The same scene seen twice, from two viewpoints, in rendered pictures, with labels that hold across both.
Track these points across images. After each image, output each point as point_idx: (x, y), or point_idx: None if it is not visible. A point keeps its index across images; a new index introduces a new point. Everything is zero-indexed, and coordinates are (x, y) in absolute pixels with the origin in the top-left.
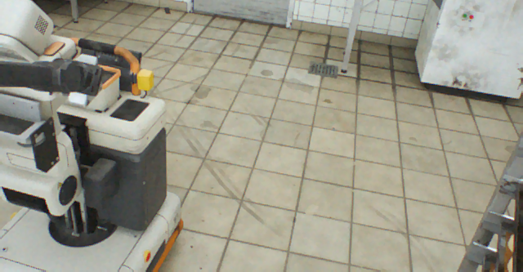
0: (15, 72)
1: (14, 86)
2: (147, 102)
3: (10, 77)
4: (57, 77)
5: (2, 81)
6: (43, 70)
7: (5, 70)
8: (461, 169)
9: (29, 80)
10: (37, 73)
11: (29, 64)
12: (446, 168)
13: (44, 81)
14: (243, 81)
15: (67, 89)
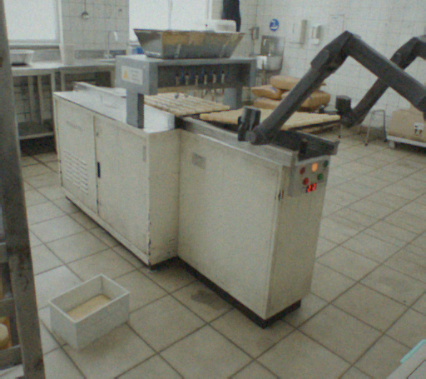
0: (390, 73)
1: (388, 86)
2: None
3: (383, 72)
4: (419, 100)
5: (375, 71)
6: (418, 91)
7: (382, 66)
8: None
9: (398, 87)
10: (411, 89)
11: (412, 79)
12: None
13: (413, 99)
14: None
15: (423, 117)
